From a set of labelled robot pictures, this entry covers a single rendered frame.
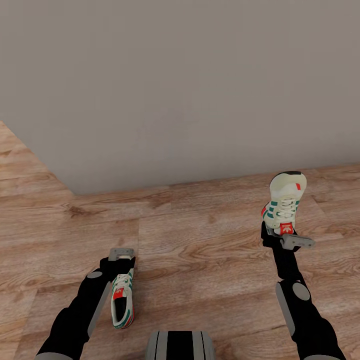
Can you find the gym shoe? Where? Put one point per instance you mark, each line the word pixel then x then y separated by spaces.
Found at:
pixel 122 308
pixel 286 190

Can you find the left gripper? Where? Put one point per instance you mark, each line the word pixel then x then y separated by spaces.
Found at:
pixel 121 266

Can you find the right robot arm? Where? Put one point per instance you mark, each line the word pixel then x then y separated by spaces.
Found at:
pixel 314 335

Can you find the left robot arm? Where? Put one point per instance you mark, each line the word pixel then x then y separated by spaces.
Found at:
pixel 75 324

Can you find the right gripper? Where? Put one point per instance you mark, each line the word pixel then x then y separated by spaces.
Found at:
pixel 274 242

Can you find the robot trunk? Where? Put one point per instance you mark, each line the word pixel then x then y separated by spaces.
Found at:
pixel 180 345

